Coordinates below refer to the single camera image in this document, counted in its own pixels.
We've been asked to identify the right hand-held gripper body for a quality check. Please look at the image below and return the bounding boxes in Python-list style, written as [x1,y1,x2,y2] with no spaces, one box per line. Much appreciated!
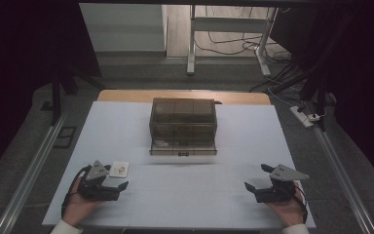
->
[254,164,311,205]

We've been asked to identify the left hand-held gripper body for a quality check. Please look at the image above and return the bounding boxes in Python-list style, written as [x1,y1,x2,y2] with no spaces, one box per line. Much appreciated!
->
[77,160,122,202]

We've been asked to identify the white picture card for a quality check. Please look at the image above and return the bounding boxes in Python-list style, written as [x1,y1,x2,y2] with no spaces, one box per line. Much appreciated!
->
[109,161,131,178]

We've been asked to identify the brown transparent drawer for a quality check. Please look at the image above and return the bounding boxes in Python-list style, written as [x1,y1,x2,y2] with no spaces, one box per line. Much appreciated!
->
[148,139,218,157]

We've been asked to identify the brown transparent drawer box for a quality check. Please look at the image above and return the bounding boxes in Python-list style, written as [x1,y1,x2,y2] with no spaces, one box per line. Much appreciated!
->
[148,97,223,144]

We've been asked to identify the person's right hand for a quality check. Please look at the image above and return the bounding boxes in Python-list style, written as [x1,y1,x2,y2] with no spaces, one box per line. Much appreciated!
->
[266,180,308,228]

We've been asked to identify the person's left hand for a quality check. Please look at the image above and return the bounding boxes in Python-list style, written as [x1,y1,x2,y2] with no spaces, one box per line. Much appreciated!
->
[60,176,104,228]

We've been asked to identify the white power strip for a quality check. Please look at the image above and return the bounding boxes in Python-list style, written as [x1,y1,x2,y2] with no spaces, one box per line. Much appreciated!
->
[288,105,315,129]

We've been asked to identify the white table mat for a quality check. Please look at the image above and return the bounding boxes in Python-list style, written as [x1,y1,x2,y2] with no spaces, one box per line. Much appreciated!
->
[41,100,317,229]

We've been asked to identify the wooden table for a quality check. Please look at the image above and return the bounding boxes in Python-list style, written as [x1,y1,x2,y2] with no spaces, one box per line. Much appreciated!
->
[96,89,272,106]

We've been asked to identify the black metal stand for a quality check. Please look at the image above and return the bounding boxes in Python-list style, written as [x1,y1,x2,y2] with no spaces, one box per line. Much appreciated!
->
[47,66,106,127]
[298,61,330,133]

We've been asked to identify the dark curtain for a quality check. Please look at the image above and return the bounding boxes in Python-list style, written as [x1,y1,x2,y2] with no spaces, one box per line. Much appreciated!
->
[0,0,102,184]
[268,0,374,193]

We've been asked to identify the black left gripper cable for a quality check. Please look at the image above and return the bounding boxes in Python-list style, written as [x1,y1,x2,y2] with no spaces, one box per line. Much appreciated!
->
[60,165,93,219]

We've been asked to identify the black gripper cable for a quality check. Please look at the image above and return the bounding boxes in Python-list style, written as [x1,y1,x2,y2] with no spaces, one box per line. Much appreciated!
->
[292,181,309,224]
[60,165,93,219]

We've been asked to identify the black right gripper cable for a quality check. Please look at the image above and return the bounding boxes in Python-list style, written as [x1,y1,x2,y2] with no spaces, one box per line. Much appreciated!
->
[292,181,309,224]

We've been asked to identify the black floor frame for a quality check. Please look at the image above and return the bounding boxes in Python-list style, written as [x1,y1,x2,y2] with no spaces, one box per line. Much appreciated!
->
[54,125,78,150]

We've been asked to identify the metal floor rail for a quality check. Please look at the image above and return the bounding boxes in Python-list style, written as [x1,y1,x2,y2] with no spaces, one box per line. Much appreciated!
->
[314,125,370,234]
[0,110,68,234]

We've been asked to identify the white floor cable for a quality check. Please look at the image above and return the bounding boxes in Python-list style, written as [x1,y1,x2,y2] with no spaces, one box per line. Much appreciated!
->
[267,85,296,109]

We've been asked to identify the black floor cables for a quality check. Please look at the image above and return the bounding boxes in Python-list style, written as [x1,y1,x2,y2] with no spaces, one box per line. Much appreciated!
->
[194,5,306,94]

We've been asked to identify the white desk frame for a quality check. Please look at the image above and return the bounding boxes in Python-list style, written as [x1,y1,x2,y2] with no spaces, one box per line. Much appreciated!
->
[186,4,280,78]

